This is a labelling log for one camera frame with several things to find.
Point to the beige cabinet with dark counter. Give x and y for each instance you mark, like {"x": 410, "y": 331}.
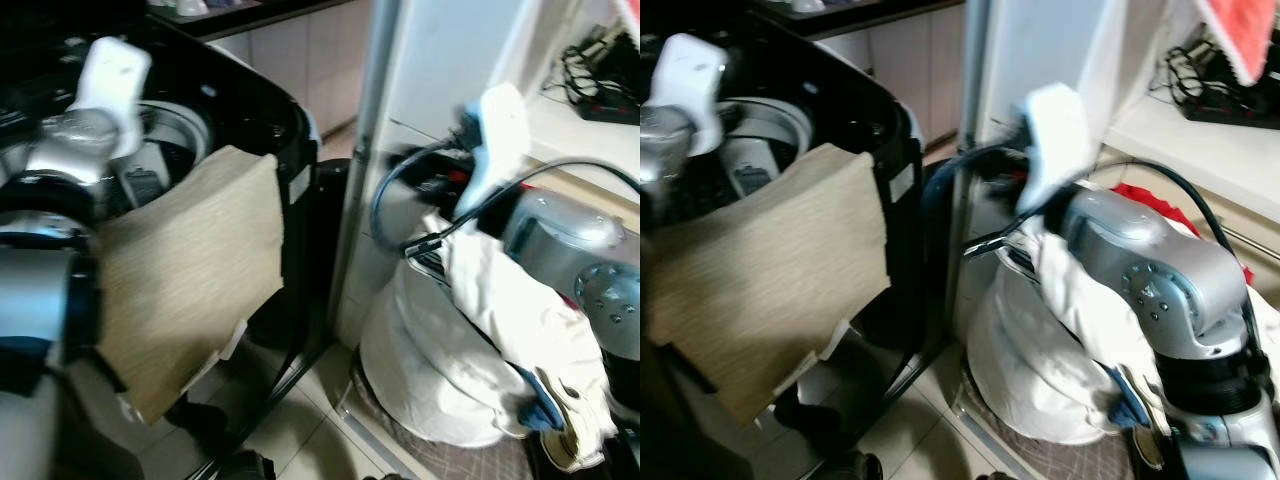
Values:
{"x": 300, "y": 60}
{"x": 910, "y": 50}

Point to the white garment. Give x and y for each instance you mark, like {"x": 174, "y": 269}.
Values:
{"x": 1085, "y": 290}
{"x": 510, "y": 300}

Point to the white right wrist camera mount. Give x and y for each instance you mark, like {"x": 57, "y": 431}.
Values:
{"x": 498, "y": 140}
{"x": 1055, "y": 135}

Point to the red garment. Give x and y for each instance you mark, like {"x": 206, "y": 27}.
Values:
{"x": 1150, "y": 198}

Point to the brown checkered floor mat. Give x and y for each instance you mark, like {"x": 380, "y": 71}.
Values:
{"x": 450, "y": 462}
{"x": 1060, "y": 462}

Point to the white shelf unit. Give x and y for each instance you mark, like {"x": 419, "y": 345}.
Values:
{"x": 1050, "y": 40}
{"x": 450, "y": 50}

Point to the red towel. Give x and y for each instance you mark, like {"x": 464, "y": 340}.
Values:
{"x": 1245, "y": 35}
{"x": 630, "y": 12}

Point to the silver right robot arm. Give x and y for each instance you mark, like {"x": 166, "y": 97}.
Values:
{"x": 575, "y": 250}
{"x": 1170, "y": 270}

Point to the beige woven cloth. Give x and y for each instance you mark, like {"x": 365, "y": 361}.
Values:
{"x": 770, "y": 270}
{"x": 190, "y": 270}

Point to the white laundry basket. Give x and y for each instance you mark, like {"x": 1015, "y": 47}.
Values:
{"x": 1020, "y": 350}
{"x": 420, "y": 350}

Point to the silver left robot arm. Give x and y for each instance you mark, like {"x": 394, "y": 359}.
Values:
{"x": 45, "y": 280}

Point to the black top-load washing machine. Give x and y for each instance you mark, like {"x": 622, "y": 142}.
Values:
{"x": 880, "y": 110}
{"x": 260, "y": 100}

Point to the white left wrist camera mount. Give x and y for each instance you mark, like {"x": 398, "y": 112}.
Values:
{"x": 112, "y": 80}
{"x": 690, "y": 80}

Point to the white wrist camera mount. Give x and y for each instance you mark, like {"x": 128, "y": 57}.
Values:
{"x": 498, "y": 140}
{"x": 690, "y": 80}
{"x": 1055, "y": 135}
{"x": 112, "y": 80}

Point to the blue cloth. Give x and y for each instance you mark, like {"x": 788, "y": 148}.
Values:
{"x": 540, "y": 405}
{"x": 1128, "y": 400}

